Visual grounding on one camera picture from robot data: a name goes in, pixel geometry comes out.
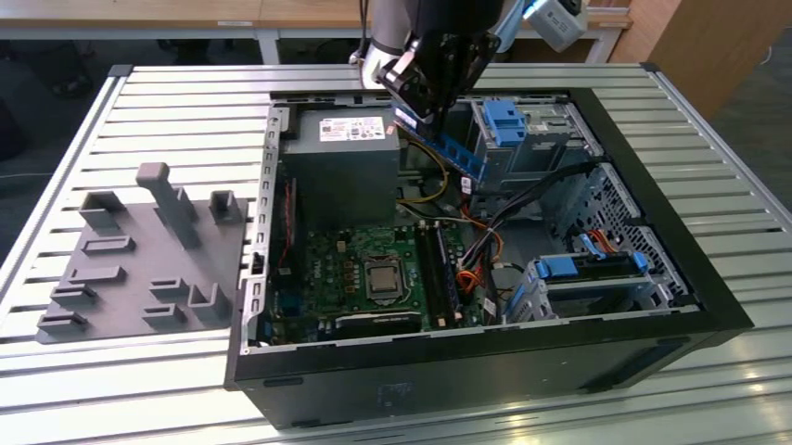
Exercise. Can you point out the metal CPU socket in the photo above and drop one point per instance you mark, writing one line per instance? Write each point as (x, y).
(383, 299)

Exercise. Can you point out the green motherboard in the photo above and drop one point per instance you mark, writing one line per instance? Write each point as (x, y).
(334, 259)

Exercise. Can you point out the black PC case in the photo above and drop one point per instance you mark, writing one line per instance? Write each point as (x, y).
(494, 371)

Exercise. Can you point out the black graphics card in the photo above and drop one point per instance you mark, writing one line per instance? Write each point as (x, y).
(376, 324)

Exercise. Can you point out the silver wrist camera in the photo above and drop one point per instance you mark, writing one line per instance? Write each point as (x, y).
(557, 23)

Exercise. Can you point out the blue disk carrier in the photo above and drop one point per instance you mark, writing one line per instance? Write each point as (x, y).
(557, 269)
(503, 123)

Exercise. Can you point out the wooden cabinet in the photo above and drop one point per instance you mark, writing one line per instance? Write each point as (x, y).
(698, 46)

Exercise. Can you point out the black RAM slot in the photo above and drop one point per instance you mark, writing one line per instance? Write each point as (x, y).
(430, 269)

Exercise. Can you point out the wooden desk white frame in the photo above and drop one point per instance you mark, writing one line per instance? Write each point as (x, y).
(308, 11)
(123, 11)

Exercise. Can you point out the grey parts rack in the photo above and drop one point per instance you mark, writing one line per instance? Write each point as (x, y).
(123, 296)

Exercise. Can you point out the grey power supply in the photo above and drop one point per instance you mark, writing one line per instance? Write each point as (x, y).
(340, 185)

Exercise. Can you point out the metal disk bay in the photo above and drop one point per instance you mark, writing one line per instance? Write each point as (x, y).
(618, 289)
(543, 148)

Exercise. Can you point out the blue RAM stick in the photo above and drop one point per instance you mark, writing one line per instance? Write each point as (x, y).
(460, 160)

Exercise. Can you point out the silver CPU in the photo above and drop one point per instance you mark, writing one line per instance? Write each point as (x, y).
(384, 279)

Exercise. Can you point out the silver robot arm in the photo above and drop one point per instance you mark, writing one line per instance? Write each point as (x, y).
(383, 60)

